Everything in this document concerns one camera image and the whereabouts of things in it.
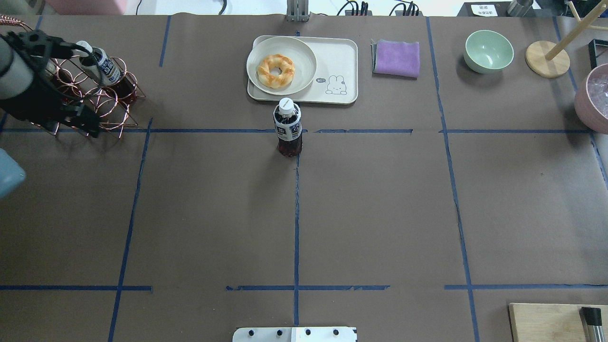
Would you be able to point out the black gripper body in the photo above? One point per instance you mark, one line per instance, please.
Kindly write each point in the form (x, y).
(34, 97)

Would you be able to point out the tea bottle white cap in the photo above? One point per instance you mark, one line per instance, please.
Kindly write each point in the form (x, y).
(287, 120)

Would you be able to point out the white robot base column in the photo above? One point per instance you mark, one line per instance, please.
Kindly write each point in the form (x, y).
(296, 334)

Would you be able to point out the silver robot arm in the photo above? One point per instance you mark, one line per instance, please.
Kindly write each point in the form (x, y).
(28, 94)

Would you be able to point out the beige serving tray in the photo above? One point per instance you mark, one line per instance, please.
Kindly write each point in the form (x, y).
(326, 69)

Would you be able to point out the pink storage box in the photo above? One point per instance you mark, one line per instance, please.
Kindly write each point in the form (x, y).
(88, 7)

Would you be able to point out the glazed donut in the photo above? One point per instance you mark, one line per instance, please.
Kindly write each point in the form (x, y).
(276, 71)

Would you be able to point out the cream round plate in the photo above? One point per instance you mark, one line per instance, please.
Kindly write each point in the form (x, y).
(298, 51)

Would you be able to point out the purple folded cloth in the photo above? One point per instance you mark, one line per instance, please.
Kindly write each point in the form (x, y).
(396, 58)

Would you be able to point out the mint green bowl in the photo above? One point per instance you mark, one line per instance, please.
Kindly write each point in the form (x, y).
(487, 52)

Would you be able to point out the black scale base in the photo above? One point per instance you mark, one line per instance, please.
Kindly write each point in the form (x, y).
(498, 9)

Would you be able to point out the steel jigger cup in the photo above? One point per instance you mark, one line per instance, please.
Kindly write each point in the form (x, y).
(519, 8)

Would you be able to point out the wooden banana stand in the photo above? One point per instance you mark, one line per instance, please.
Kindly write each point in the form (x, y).
(549, 59)

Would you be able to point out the bamboo cutting board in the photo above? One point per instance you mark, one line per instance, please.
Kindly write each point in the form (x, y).
(550, 322)

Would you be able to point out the pink bowl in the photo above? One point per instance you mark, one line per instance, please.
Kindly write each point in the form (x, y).
(591, 115)

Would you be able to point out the clear ice cubes pile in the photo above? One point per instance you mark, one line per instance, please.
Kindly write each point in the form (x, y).
(597, 89)

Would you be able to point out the black steel muddler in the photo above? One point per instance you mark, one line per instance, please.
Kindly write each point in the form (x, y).
(592, 318)

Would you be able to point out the copper wire bottle rack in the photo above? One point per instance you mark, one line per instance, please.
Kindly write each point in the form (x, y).
(69, 77)

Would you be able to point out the aluminium frame post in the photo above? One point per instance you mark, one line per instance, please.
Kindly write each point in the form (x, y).
(297, 11)

